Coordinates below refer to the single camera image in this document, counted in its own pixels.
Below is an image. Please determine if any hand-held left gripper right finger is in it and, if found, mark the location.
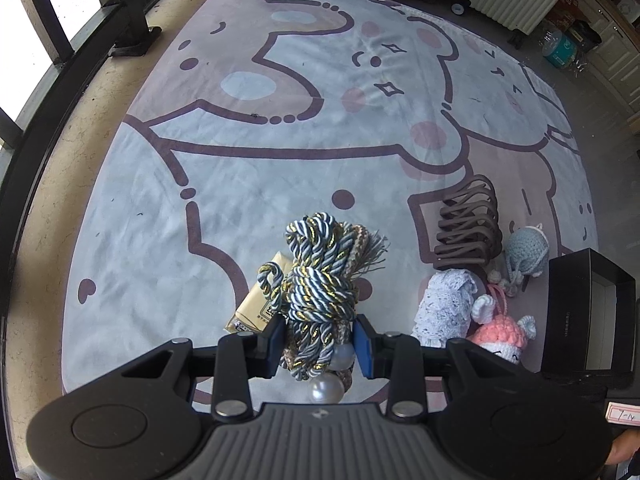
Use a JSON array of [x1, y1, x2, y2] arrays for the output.
[[352, 314, 533, 421]]

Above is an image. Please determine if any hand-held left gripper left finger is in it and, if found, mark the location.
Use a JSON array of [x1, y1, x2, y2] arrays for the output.
[[120, 314, 287, 421]]

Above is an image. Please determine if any pearl bead hair tie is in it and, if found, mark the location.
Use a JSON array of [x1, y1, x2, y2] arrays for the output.
[[280, 342, 357, 405]]

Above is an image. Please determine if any blue white twisted cord bundle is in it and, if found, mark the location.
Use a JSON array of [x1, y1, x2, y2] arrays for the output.
[[256, 212, 362, 381]]

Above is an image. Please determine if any person's right forearm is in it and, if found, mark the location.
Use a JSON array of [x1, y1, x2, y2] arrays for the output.
[[606, 432, 638, 467]]

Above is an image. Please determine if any tan paper packet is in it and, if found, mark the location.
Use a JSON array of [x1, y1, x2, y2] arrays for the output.
[[225, 250, 290, 336]]

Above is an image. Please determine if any white lace trim roll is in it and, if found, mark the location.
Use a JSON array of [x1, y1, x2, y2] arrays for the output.
[[411, 268, 481, 348]]

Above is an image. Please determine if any black cardboard box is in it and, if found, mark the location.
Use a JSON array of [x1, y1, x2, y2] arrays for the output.
[[541, 248, 637, 388]]

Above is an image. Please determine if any pink white crochet doll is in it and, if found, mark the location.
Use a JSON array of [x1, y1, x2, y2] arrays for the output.
[[469, 284, 538, 365]]

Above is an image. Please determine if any brown hair claw clip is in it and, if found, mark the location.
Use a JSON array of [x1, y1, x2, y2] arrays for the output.
[[432, 174, 503, 267]]

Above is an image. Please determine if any grey crochet doll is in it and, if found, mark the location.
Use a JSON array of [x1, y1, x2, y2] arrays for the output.
[[487, 221, 550, 297]]

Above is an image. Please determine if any cartoon printed rug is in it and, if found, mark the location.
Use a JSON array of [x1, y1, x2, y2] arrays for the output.
[[62, 0, 601, 407]]

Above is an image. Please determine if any teal water bottle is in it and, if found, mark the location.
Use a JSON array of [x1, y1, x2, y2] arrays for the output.
[[541, 27, 581, 71]]

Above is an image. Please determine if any white cabinet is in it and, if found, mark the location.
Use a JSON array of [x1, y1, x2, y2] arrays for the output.
[[585, 0, 640, 131]]

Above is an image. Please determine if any black metal railing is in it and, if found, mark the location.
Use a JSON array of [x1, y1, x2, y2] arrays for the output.
[[0, 0, 163, 441]]

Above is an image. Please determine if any brown cardboard box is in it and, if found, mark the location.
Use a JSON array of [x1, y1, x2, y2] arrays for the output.
[[547, 0, 593, 31]]

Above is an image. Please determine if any beige braided fringed cord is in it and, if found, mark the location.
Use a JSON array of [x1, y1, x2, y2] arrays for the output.
[[336, 225, 391, 277]]

